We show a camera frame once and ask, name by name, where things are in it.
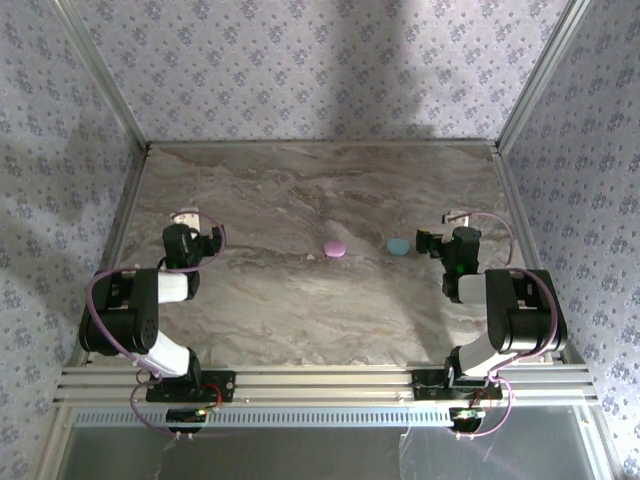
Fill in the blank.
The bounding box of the small circuit board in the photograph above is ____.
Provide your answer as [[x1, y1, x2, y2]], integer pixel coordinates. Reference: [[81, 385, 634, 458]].
[[448, 406, 487, 425], [166, 406, 210, 427]]

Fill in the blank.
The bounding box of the grey metal plate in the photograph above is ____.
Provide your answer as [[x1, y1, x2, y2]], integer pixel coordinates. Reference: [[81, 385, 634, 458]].
[[59, 422, 609, 480]]

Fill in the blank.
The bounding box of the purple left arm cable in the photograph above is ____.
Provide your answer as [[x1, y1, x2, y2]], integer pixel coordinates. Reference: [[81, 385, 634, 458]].
[[85, 209, 227, 441]]

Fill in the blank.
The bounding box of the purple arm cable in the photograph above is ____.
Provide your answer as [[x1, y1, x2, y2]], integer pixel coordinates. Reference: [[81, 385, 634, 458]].
[[85, 209, 227, 441], [458, 210, 560, 441]]

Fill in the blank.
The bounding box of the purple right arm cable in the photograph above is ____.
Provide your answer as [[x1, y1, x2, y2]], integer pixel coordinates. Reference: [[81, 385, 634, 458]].
[[458, 210, 560, 441]]

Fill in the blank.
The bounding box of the aluminium side rail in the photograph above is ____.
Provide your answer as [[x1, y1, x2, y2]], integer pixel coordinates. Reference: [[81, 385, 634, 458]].
[[492, 147, 572, 364], [64, 147, 153, 369]]

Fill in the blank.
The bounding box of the aluminium back rail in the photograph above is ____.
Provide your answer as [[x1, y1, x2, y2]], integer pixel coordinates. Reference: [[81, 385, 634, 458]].
[[147, 139, 501, 149]]

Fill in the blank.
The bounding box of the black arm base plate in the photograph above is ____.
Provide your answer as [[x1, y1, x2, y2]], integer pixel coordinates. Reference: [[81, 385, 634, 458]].
[[411, 368, 504, 401], [144, 369, 237, 404]]

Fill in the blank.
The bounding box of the aluminium frame post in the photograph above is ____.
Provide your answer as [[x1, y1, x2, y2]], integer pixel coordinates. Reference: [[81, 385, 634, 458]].
[[493, 0, 596, 154], [49, 0, 153, 154]]

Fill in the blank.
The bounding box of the aluminium front rail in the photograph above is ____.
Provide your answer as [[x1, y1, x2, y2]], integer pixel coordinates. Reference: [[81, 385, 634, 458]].
[[52, 363, 600, 409]]

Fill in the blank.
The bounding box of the slotted grey cable duct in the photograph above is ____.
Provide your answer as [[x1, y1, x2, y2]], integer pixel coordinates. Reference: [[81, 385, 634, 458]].
[[74, 408, 454, 427]]

